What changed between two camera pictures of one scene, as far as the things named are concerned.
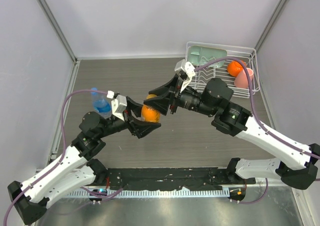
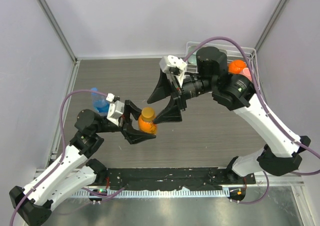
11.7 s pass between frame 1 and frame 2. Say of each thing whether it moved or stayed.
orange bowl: stayed
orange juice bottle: moved
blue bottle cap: stayed
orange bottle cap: moved
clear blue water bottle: stayed
